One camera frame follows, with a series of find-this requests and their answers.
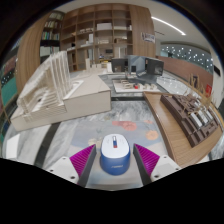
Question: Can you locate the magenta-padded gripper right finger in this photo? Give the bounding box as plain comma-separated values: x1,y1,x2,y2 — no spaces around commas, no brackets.
133,143,183,186

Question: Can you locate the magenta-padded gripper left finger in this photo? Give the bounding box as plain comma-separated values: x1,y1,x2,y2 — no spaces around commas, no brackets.
46,143,98,188

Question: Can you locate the white and blue computer mouse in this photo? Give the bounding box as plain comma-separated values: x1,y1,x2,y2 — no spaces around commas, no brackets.
99,133,132,176

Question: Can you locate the brown model on wooden board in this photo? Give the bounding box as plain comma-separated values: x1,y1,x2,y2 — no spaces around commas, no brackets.
143,91,224,169

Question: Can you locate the beige stepped building model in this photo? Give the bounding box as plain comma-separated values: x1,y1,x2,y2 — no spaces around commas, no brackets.
9,50,113,132

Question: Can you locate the small white building model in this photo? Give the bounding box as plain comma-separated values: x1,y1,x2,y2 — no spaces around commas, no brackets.
112,78,162,95

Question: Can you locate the bookshelf full of books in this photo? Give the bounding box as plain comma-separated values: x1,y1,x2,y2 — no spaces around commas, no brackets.
0,10,66,114

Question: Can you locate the wooden open shelf unit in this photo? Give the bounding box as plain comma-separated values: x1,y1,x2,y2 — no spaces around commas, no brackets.
59,3,156,73

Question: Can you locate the long ceiling light strip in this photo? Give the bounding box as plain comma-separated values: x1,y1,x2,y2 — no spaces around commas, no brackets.
151,15,187,37

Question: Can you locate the white wall sign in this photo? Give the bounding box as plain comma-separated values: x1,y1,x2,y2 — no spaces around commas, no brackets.
141,31,156,44

